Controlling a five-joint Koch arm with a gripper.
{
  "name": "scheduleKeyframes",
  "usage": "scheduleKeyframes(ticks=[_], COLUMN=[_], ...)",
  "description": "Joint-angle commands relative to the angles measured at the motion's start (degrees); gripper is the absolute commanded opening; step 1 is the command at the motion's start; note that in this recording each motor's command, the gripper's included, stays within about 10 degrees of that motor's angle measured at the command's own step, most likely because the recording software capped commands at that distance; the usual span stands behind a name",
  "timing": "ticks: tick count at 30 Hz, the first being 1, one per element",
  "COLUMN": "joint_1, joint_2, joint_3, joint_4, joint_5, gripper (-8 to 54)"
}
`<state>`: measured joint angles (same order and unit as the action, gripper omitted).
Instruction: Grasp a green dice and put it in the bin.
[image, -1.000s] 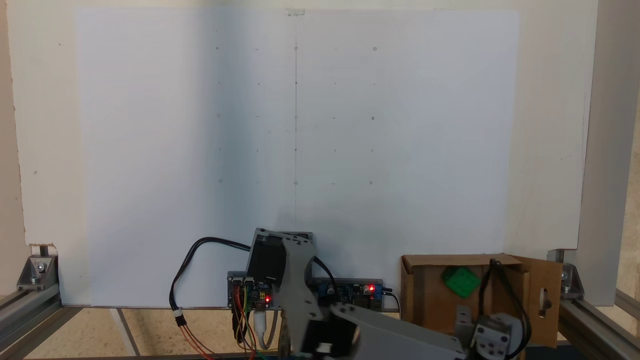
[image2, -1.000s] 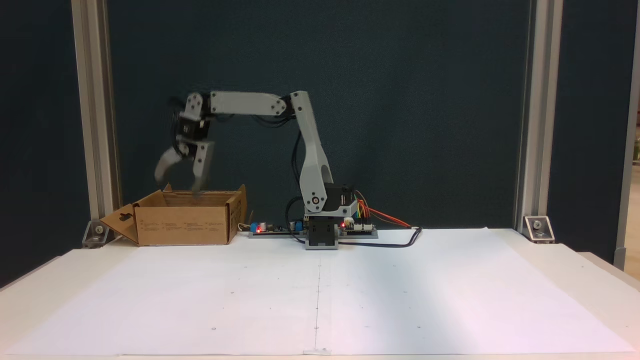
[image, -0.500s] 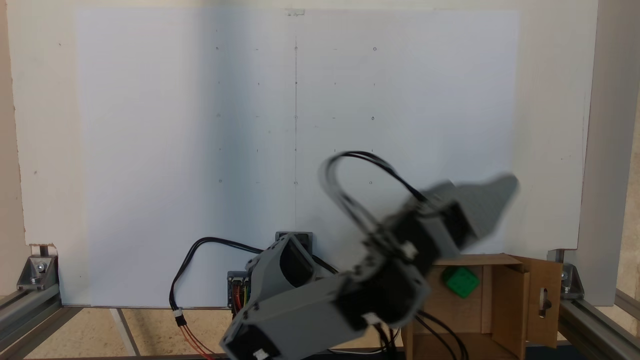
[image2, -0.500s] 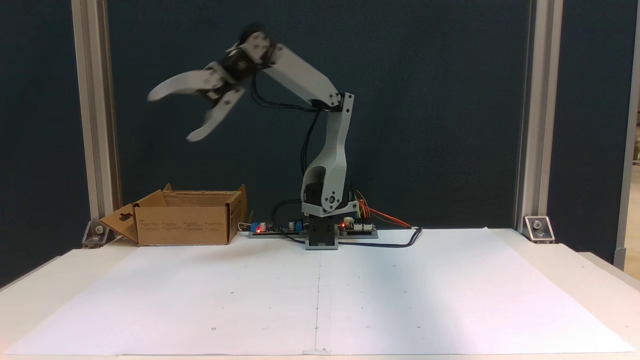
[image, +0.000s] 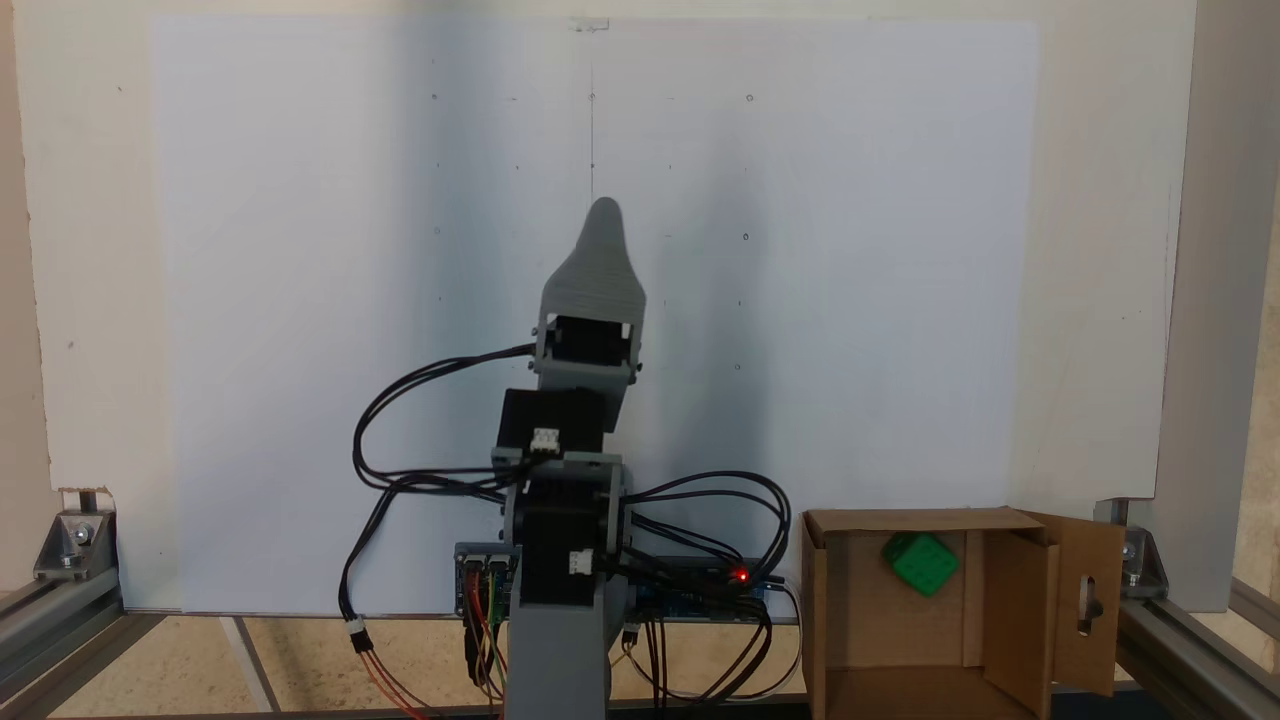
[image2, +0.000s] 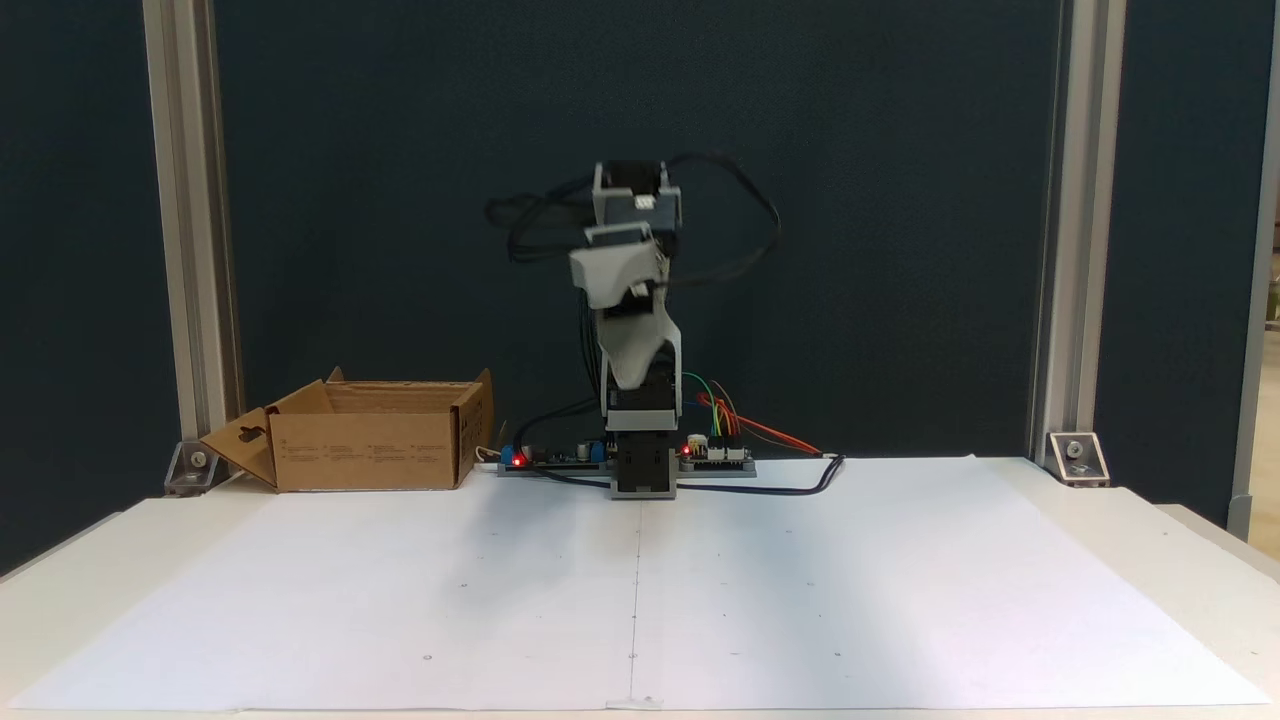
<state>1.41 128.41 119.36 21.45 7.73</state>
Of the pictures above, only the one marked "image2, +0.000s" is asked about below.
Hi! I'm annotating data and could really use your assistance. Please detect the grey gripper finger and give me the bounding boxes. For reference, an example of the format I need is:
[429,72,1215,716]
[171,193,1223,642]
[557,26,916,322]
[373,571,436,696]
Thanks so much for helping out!
[569,242,667,312]
[597,299,684,394]

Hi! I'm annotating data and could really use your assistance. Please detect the blue circuit board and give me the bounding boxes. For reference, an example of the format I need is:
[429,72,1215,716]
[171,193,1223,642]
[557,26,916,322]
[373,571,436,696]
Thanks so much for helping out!
[497,440,613,477]

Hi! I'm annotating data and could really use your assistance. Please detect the white paper sheet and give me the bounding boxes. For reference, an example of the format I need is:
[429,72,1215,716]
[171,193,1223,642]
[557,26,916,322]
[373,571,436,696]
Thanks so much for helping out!
[10,455,1271,713]

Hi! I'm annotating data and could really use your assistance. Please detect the brown cardboard box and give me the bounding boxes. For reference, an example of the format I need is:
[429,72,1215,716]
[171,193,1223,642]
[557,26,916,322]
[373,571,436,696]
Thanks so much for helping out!
[200,367,496,493]

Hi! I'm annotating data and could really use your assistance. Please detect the black power cable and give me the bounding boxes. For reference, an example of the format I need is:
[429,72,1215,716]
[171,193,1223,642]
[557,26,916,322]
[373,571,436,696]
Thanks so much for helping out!
[510,396,603,469]

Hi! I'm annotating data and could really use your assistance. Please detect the circuit board with jumper wires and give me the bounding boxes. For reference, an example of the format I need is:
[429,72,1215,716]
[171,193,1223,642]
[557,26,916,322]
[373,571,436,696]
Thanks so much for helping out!
[678,435,758,479]

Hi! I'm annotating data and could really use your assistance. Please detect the coloured jumper wires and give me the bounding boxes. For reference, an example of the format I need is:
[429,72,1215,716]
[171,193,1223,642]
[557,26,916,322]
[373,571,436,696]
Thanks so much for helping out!
[685,375,826,457]

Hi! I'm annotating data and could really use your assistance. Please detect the black cable with white connector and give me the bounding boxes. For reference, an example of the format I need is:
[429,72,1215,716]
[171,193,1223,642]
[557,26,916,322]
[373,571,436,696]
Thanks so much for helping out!
[676,452,847,498]

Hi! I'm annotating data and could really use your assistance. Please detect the aluminium frame post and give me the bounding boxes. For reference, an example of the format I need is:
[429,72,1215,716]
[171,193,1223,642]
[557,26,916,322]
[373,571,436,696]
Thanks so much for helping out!
[1028,0,1128,466]
[143,0,244,471]

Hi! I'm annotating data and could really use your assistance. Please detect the metal corner bracket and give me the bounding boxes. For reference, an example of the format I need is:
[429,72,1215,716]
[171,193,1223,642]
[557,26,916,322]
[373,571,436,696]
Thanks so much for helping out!
[1047,432,1110,489]
[165,440,220,496]

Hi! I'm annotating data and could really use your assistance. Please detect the grey metal post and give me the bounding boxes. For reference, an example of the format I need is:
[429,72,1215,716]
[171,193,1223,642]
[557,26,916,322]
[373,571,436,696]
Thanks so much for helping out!
[1228,0,1280,541]

